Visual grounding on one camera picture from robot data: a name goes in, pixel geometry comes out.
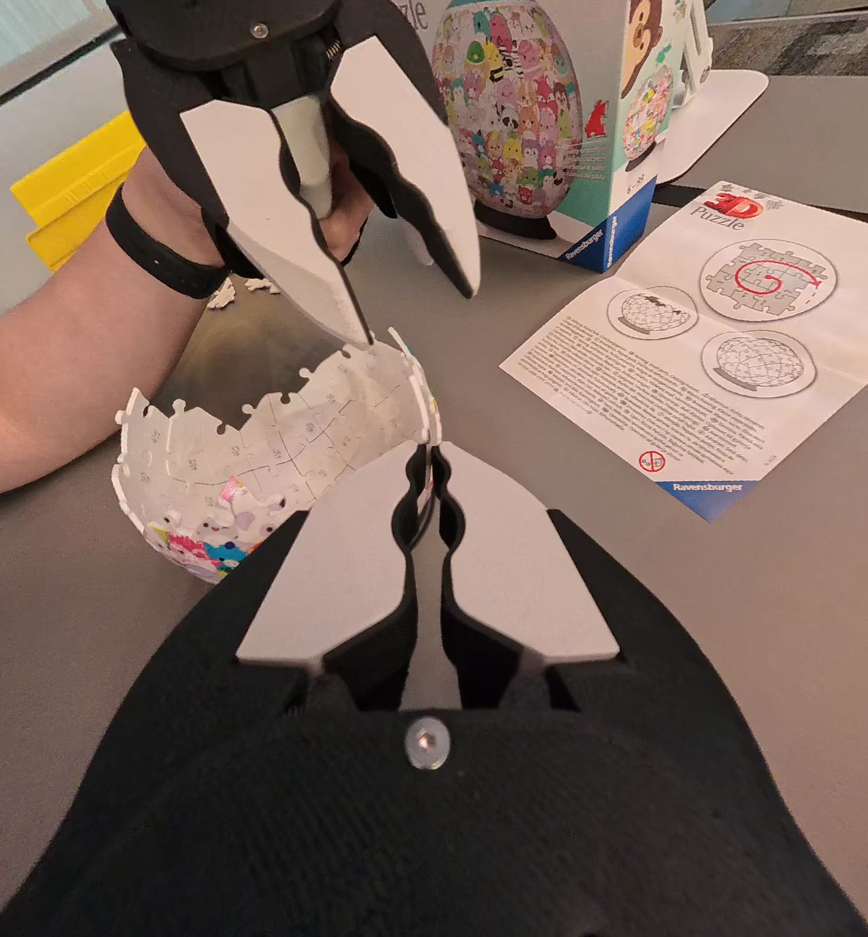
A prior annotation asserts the colourful puzzle box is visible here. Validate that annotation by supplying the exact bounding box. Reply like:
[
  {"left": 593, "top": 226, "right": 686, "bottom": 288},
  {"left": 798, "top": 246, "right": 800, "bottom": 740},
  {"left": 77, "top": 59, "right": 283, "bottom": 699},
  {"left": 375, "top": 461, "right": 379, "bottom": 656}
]
[{"left": 397, "top": 0, "right": 769, "bottom": 273}]

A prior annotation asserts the yellow plastic bin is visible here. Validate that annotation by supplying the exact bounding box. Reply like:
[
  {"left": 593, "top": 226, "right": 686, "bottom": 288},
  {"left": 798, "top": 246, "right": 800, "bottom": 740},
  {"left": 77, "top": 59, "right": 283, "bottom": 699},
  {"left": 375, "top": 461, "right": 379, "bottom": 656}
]
[{"left": 9, "top": 110, "right": 145, "bottom": 273}]

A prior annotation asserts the person's left hand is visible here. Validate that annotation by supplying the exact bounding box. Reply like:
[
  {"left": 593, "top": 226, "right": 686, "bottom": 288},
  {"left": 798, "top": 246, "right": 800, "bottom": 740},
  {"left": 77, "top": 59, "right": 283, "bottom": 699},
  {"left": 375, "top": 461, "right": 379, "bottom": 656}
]
[{"left": 123, "top": 139, "right": 374, "bottom": 273}]

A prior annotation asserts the pile of white puzzle pieces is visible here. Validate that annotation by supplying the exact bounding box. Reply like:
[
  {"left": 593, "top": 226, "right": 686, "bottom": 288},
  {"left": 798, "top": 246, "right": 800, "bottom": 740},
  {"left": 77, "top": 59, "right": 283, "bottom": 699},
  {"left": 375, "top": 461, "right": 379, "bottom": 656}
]
[{"left": 207, "top": 274, "right": 281, "bottom": 310}]

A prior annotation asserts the white instruction leaflet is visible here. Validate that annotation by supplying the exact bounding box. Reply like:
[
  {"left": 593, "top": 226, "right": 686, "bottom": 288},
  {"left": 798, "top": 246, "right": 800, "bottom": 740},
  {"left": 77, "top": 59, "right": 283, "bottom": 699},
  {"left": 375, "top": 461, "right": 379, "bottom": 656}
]
[{"left": 500, "top": 179, "right": 868, "bottom": 522}]

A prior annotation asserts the partly built puzzle ball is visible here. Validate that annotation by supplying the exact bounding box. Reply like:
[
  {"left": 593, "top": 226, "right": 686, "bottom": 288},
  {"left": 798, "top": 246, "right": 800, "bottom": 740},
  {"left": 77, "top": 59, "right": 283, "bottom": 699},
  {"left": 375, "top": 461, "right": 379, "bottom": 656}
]
[{"left": 112, "top": 326, "right": 442, "bottom": 584}]

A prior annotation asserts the person's left forearm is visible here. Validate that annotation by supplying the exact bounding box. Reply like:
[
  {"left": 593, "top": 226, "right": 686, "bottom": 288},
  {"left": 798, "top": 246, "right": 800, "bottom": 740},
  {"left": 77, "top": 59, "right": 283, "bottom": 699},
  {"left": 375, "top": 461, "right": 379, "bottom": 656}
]
[{"left": 0, "top": 242, "right": 211, "bottom": 506}]

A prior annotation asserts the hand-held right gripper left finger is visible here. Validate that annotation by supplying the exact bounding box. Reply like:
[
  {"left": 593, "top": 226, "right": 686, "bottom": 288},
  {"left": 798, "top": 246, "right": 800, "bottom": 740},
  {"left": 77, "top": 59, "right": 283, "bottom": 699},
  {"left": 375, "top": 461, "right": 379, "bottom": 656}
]
[{"left": 235, "top": 441, "right": 429, "bottom": 709}]

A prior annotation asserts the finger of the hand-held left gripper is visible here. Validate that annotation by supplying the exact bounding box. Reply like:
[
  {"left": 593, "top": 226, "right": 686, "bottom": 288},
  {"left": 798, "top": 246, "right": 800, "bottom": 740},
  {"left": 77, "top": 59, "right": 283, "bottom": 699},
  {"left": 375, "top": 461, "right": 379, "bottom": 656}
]
[
  {"left": 328, "top": 37, "right": 482, "bottom": 300},
  {"left": 180, "top": 99, "right": 376, "bottom": 348}
]

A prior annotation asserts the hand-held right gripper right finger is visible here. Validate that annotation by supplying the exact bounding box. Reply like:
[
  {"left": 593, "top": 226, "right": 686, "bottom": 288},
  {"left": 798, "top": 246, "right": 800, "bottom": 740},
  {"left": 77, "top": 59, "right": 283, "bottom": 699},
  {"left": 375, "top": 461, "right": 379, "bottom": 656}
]
[{"left": 433, "top": 441, "right": 621, "bottom": 709}]

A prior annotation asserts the black wristband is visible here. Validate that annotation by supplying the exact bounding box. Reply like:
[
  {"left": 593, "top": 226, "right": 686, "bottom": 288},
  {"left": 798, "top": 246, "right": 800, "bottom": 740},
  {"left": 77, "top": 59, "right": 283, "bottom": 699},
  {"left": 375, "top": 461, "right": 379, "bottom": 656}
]
[{"left": 104, "top": 183, "right": 231, "bottom": 300}]

